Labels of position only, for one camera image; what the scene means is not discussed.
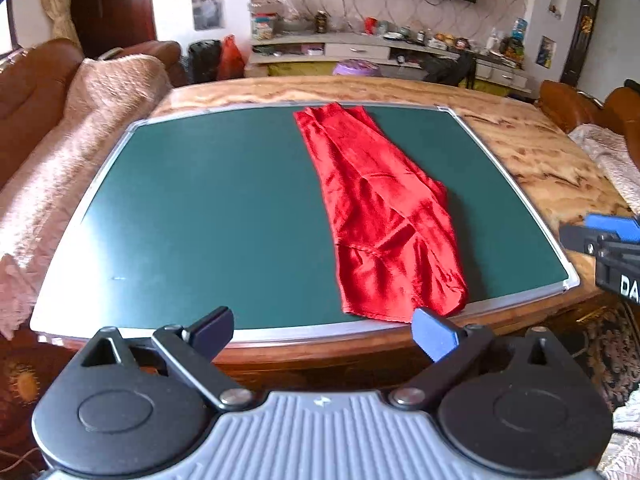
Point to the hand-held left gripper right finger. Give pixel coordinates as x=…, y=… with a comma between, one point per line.
x=435, y=337

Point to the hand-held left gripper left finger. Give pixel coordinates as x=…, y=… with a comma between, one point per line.
x=215, y=330

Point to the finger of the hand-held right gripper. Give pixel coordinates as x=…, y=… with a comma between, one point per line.
x=580, y=237

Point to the red long-sleeve shirt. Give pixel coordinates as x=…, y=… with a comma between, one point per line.
x=380, y=200

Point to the patterned rug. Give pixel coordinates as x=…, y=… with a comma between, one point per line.
x=610, y=350

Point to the carved wooden marble-top table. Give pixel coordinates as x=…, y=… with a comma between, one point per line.
x=350, y=355

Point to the white quilted chair cover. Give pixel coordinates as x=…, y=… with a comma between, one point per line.
x=610, y=152

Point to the brown leather armchair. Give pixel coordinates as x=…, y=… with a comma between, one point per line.
x=565, y=105

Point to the dark wooden door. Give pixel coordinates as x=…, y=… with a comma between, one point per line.
x=115, y=5
x=582, y=40

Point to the blue plastic package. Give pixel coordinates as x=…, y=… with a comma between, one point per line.
x=520, y=30

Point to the beige quilted sofa cover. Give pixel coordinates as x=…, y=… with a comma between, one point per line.
x=75, y=160

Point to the black bag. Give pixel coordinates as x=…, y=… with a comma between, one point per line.
x=204, y=62

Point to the red plastic bag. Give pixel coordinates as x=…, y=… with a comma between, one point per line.
x=231, y=60

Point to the purple plastic stool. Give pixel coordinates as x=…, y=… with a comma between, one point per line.
x=356, y=67

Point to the white television cabinet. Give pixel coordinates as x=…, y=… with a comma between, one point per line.
x=355, y=51

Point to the red cup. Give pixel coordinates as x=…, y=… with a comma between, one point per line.
x=370, y=26

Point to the brown leather sofa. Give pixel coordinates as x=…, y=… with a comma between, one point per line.
x=30, y=90

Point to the clear plastic food containers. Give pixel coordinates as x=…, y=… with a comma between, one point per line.
x=262, y=25

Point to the clear plastic bag in niche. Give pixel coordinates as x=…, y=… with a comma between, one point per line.
x=207, y=10

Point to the dark glass jar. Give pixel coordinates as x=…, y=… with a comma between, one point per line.
x=321, y=22

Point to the beige curtain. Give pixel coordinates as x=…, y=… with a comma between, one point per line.
x=57, y=5

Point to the green board with metal frame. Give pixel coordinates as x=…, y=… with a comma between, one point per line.
x=200, y=210

